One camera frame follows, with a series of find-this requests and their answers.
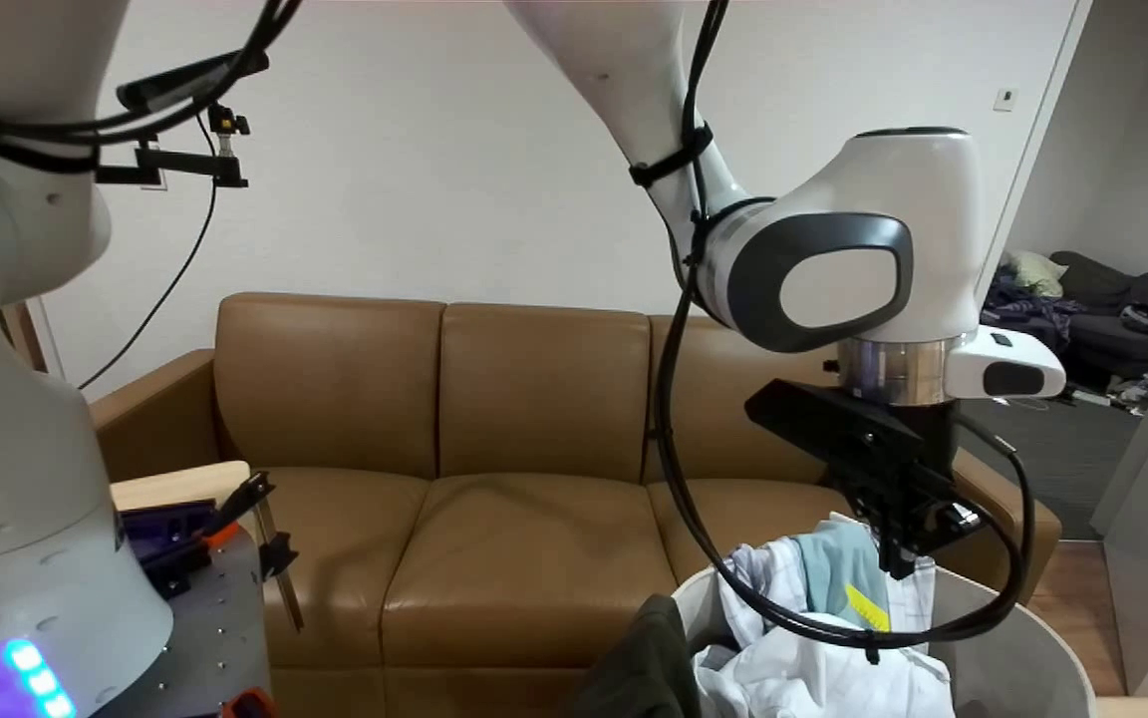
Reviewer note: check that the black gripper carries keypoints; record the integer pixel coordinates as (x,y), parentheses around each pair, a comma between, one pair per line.
(919,484)

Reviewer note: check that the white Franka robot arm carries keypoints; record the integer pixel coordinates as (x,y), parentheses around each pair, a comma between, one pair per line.
(17,400)

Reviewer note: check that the brown leather couch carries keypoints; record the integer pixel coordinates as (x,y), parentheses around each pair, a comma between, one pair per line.
(521,400)

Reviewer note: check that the plaid shirt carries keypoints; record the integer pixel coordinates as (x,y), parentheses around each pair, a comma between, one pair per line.
(919,599)

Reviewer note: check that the teal garment with yellow tag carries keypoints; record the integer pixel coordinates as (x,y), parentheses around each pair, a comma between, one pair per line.
(828,565)

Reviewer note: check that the dark purple clothes pile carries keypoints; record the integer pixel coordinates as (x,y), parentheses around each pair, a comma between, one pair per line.
(1026,324)

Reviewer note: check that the dark green garment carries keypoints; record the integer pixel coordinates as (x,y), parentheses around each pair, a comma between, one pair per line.
(648,662)

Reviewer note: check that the light green garment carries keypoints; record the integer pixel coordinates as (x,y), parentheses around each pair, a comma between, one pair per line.
(1038,271)

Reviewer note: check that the dark grey sofa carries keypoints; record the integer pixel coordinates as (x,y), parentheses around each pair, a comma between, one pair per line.
(1135,320)

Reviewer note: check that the black orange bar clamp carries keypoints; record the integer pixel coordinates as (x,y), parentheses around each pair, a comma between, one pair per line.
(255,530)

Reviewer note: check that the small red object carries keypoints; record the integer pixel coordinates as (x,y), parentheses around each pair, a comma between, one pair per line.
(248,703)

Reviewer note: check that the light wooden board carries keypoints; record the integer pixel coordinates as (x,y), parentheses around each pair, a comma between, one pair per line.
(175,484)

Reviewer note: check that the purple plastic part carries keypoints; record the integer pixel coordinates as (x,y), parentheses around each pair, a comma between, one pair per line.
(159,539)

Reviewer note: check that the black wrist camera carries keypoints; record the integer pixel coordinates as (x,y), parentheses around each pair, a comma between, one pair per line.
(828,420)

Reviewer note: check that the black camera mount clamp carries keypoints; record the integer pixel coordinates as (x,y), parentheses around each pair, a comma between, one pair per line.
(175,159)

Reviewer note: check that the black stereo camera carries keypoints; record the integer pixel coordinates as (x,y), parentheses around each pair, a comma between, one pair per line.
(190,79)

